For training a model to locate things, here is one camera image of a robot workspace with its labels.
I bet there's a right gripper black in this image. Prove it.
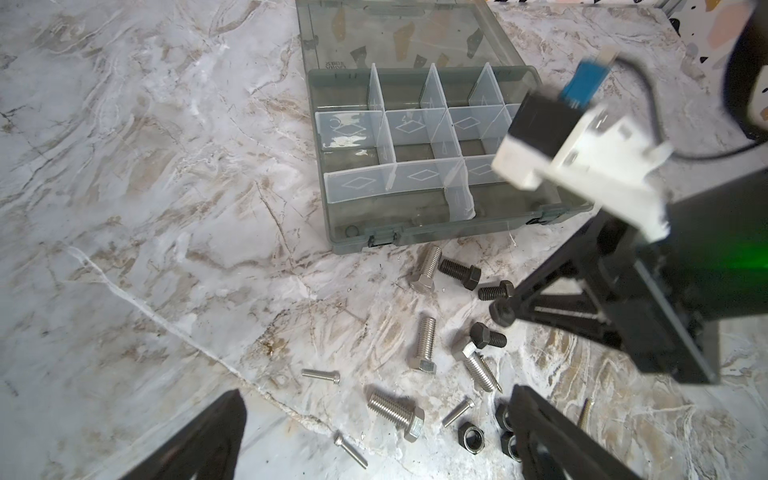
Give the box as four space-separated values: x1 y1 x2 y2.
489 182 767 384

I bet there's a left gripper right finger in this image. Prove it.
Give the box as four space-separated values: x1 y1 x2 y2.
508 385 638 479

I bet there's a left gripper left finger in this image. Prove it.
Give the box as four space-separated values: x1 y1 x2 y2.
124 389 247 479

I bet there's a black hex bolt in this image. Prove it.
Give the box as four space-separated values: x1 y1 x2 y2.
469 322 507 349
477 280 515 301
439 258 482 291

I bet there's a black hex nut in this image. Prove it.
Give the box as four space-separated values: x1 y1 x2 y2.
500 431 522 463
495 402 513 432
457 421 485 455

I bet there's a small silver screw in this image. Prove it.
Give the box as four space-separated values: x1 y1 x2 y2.
334 432 368 469
442 397 475 428
301 369 341 384

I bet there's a silver hex bolt slanted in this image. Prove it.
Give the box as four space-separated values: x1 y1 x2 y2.
452 337 503 393

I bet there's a large silver hex bolt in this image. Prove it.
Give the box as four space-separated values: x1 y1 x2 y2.
367 392 425 443

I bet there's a grey plastic organizer box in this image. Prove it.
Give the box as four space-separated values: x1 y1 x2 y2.
296 1 589 255

